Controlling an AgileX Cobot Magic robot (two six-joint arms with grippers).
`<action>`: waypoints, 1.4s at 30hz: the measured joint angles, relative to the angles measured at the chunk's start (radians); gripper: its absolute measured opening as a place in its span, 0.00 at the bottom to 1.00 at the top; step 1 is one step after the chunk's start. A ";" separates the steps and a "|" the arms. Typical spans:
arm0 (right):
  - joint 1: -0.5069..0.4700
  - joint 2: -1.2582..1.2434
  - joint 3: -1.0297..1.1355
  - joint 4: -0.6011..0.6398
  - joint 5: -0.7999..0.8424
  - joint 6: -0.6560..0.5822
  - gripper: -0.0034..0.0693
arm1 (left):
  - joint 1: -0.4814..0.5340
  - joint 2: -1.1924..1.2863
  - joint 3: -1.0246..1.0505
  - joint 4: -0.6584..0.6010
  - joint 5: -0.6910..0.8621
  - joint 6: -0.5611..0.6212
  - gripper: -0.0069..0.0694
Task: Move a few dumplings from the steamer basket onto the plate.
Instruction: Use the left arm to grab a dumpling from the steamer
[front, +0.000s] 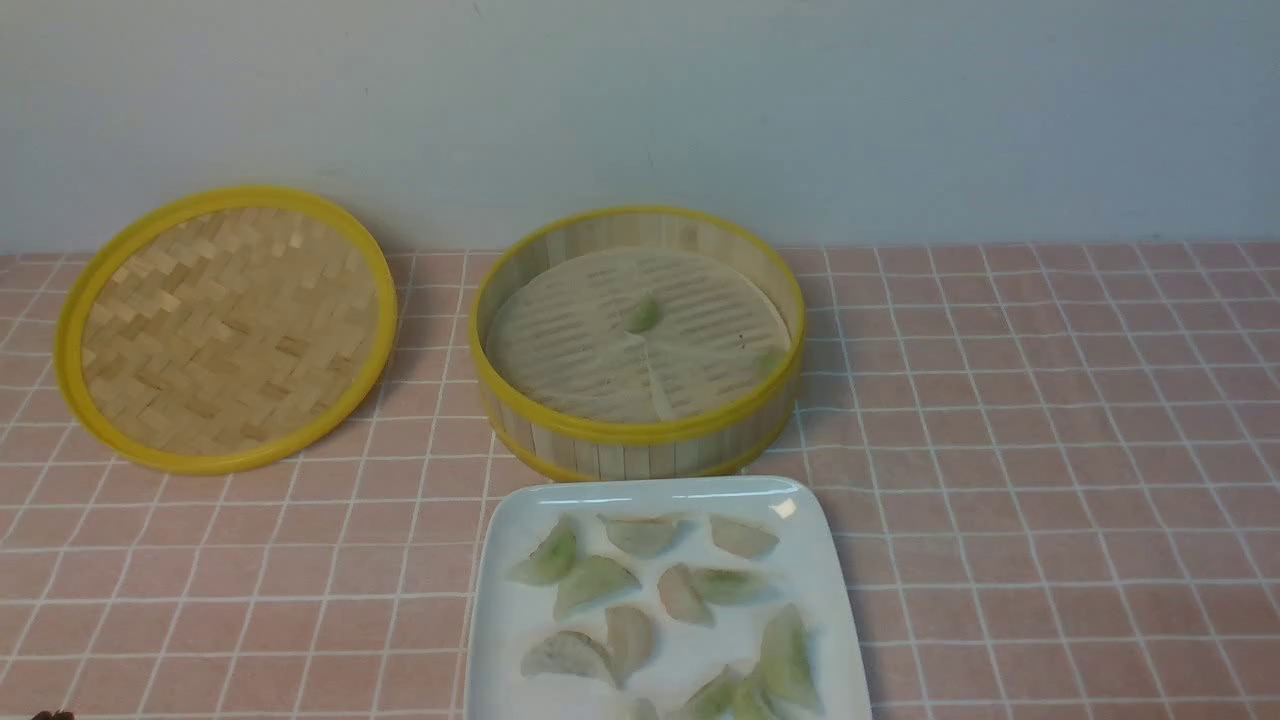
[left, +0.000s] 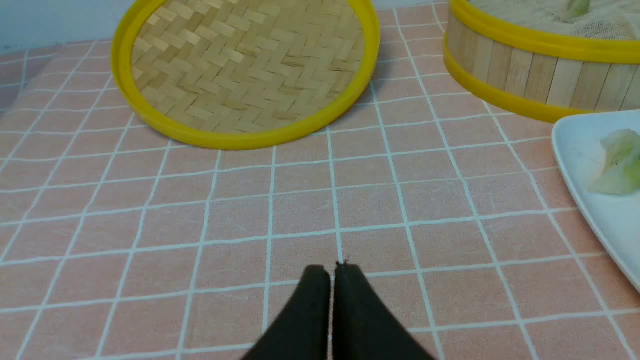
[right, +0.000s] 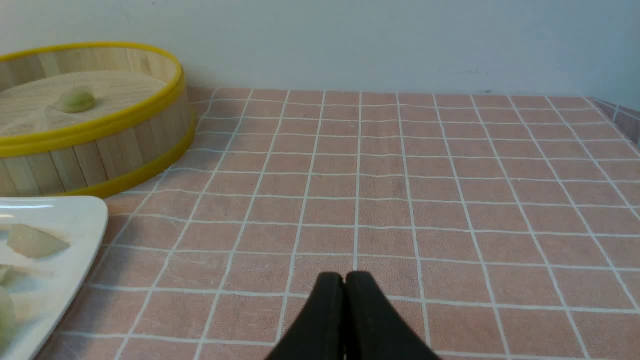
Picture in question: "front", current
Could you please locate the bamboo steamer basket yellow rim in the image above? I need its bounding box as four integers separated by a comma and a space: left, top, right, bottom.
468, 206, 806, 482

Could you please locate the green dumpling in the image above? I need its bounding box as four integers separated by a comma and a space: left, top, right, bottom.
622, 293, 663, 334
754, 347, 788, 379

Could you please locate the pale dumpling plate top middle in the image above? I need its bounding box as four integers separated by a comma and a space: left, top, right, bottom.
596, 514, 684, 559

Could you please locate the pale dumpling plate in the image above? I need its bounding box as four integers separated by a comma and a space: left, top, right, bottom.
708, 514, 780, 560
605, 605, 657, 687
620, 698, 660, 720
596, 514, 684, 559

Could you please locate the pale dumpling plate top right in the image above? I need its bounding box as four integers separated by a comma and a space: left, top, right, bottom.
708, 514, 780, 560

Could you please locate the green dumpling plate middle left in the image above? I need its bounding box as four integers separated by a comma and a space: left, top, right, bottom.
552, 555, 641, 621

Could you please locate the green dumpling plate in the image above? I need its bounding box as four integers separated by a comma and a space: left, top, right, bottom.
691, 568, 771, 606
730, 673, 780, 720
759, 603, 822, 712
506, 515, 579, 585
552, 555, 641, 621
667, 665, 741, 720

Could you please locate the green dumpling plate top left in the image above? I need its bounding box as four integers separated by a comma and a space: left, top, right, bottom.
506, 515, 579, 585

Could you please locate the pink dumpling plate centre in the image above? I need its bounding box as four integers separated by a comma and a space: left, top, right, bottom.
657, 562, 716, 626

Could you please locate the green dumpling plate centre right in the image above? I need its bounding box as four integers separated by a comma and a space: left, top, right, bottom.
691, 568, 771, 606

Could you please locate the white square plate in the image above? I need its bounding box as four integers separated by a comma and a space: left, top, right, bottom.
465, 477, 872, 719

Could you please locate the pale dumpling plate lower middle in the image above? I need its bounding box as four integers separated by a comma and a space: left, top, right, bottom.
605, 605, 657, 687

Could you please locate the grey dumpling plate lower left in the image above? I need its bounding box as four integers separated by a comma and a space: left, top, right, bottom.
520, 630, 618, 688

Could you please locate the green dumpling plate bottom middle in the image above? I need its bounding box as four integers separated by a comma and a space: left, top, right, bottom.
667, 665, 741, 720

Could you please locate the pale dumpling plate bottom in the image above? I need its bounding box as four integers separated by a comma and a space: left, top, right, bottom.
620, 698, 660, 720

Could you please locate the green dumpling plate bottom right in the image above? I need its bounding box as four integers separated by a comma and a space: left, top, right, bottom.
730, 673, 780, 720

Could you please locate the bamboo steamer lid yellow rim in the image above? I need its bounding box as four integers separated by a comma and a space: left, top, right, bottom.
52, 186, 398, 475

